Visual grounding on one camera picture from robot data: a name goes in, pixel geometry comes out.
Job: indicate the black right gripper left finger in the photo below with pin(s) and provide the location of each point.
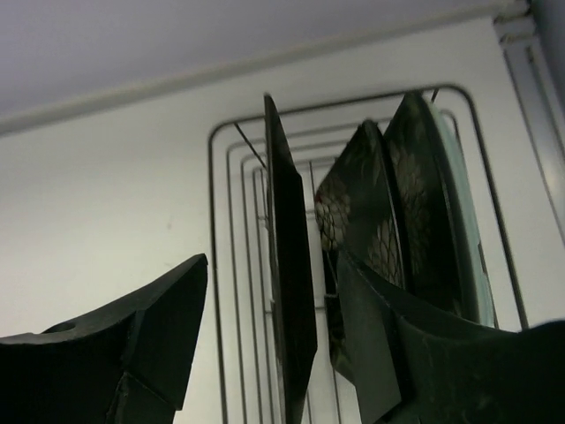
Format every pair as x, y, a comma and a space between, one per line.
126, 362

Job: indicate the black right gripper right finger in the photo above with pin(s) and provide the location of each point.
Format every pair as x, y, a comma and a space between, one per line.
415, 363

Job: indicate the teal square plate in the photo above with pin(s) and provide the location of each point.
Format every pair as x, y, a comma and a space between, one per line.
291, 271

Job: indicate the wire dish rack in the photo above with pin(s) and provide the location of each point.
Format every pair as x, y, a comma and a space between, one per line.
237, 187

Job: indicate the black floral square plate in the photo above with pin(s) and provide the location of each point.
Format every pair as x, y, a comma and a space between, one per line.
353, 210

